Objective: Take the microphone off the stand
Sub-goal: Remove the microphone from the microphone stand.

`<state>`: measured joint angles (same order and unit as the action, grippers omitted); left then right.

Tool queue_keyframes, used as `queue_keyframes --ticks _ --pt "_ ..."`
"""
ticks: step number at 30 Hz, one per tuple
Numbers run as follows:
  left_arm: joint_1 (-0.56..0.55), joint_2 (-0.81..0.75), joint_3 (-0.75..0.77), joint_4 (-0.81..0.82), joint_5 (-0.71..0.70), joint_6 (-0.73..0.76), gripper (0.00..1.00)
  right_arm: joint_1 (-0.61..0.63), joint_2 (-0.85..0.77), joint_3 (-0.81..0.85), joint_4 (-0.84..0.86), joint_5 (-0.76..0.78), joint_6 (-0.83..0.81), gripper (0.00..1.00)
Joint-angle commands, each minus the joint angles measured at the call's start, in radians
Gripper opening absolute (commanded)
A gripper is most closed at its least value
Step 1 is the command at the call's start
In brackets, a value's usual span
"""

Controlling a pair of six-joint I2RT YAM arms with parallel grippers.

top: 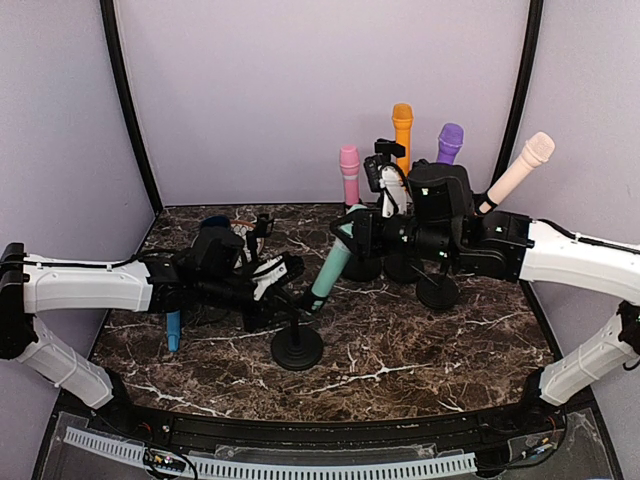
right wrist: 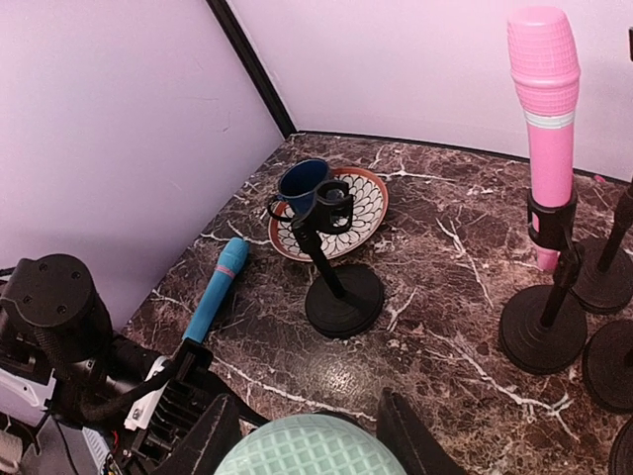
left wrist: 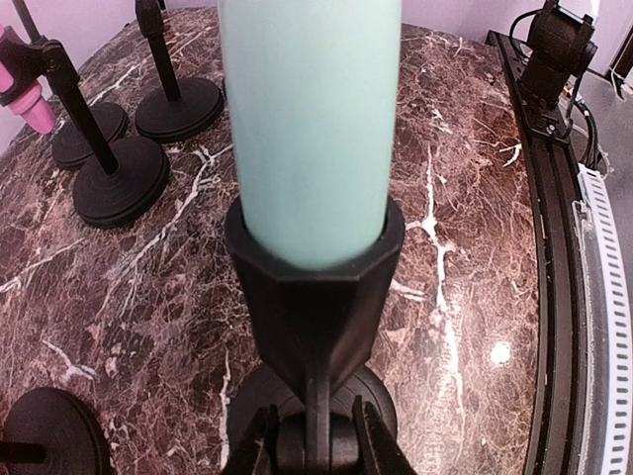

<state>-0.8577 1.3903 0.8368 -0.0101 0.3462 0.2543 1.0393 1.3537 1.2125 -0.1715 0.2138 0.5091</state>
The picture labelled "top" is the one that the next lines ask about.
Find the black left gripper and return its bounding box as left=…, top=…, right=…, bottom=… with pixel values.
left=198, top=274, right=301, bottom=335

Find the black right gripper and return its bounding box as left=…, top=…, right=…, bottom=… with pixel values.
left=332, top=204, right=461, bottom=264

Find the green microphone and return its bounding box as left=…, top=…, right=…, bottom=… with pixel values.
left=303, top=204, right=364, bottom=314

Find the black stand of green microphone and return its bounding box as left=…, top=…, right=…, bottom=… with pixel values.
left=270, top=319, right=324, bottom=371

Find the black stand of blue microphone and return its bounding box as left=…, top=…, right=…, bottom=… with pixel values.
left=245, top=214, right=274, bottom=263

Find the black stand of beige microphone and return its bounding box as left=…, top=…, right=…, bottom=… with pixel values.
left=416, top=191, right=497, bottom=311

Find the blue microphone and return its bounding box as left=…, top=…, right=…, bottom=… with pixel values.
left=166, top=310, right=181, bottom=352

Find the beige microphone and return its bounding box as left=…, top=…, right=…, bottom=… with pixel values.
left=480, top=132, right=555, bottom=213

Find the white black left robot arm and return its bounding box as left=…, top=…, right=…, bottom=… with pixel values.
left=1, top=227, right=304, bottom=436

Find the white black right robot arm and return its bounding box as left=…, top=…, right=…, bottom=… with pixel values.
left=331, top=161, right=639, bottom=434

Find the black stand of pink microphone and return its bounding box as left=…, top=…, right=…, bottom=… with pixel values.
left=340, top=255, right=382, bottom=283

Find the pink microphone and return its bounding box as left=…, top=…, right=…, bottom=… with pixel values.
left=339, top=145, right=360, bottom=207

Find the black stand of purple microphone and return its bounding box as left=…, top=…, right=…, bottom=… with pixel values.
left=382, top=254, right=424, bottom=284

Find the black stand of orange microphone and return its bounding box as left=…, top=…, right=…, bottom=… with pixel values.
left=374, top=138, right=406, bottom=162

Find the orange microphone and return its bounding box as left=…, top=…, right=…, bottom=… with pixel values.
left=392, top=103, right=414, bottom=175

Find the purple microphone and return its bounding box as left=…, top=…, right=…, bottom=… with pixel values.
left=436, top=123, right=464, bottom=165

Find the floral patterned saucer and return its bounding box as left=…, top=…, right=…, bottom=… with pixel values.
left=230, top=219, right=256, bottom=238

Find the dark blue mug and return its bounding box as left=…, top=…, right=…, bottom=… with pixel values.
left=200, top=215, right=231, bottom=230

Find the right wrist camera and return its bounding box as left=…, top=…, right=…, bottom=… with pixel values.
left=364, top=154, right=382, bottom=193

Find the white slotted cable duct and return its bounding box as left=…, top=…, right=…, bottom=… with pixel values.
left=63, top=427, right=477, bottom=479

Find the black front rail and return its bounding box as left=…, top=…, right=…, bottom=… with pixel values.
left=54, top=387, right=576, bottom=459

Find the black right corner post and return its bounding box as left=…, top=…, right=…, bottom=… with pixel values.
left=497, top=0, right=544, bottom=165

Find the black corner post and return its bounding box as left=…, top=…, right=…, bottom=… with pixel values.
left=99, top=0, right=164, bottom=216
left=497, top=0, right=544, bottom=165

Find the black left corner post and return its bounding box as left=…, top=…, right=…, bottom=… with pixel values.
left=99, top=0, right=164, bottom=216

